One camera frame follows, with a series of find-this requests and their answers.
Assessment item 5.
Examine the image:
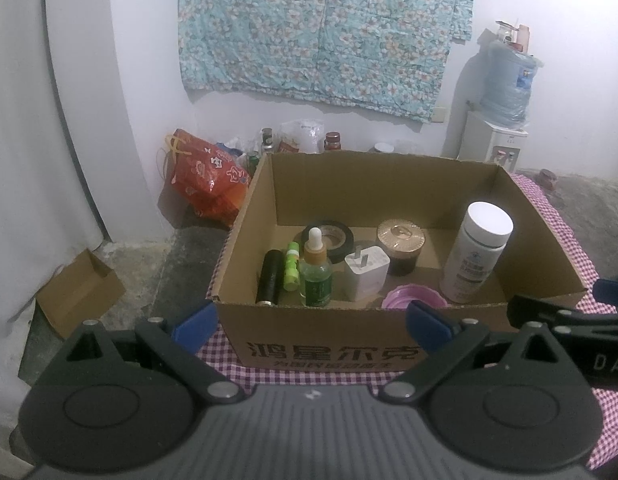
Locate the purple white checkered cloth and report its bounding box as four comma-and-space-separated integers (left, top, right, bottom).
195, 171, 618, 472

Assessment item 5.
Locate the dark glass bottle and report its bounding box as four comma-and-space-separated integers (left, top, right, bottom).
260, 127, 274, 154

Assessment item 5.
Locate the white supplement bottle green stripe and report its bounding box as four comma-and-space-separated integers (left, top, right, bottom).
439, 202, 514, 304

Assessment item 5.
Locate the white lid jar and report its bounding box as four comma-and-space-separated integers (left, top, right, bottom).
373, 142, 395, 154

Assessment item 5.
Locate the dropper bottle white cap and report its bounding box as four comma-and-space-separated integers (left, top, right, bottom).
299, 226, 333, 308

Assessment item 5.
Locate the red plastic bag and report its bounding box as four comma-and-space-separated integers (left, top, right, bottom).
165, 129, 251, 228

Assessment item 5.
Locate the green small tube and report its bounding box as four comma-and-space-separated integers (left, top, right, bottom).
283, 242, 300, 292

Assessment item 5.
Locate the red lid jar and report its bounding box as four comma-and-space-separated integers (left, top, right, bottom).
323, 131, 341, 152

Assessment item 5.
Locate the gold lid dark jar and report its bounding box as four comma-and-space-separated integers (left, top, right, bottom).
376, 219, 426, 276

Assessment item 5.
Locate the large brown cardboard box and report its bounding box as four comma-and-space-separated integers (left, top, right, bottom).
211, 151, 587, 373

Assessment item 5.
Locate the black cylindrical flashlight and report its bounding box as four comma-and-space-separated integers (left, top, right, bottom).
256, 249, 284, 306

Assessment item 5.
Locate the clear plastic bag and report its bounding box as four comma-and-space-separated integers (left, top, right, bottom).
277, 119, 325, 154

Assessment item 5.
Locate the white water dispenser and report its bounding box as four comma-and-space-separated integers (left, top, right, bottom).
458, 110, 528, 172

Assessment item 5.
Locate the black tape roll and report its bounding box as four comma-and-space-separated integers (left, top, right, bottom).
297, 220, 355, 263

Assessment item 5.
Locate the pink round container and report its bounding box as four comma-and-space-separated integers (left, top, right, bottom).
381, 284, 448, 310

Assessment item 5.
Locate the teal floral wall cloth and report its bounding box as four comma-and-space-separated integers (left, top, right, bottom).
178, 0, 473, 122

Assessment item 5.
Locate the small open cardboard box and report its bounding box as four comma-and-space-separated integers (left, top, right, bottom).
36, 249, 126, 339

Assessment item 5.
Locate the blue water jug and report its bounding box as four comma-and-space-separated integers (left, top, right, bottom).
480, 40, 544, 129

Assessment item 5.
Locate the white power adapter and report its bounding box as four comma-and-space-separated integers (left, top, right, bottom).
344, 245, 390, 302

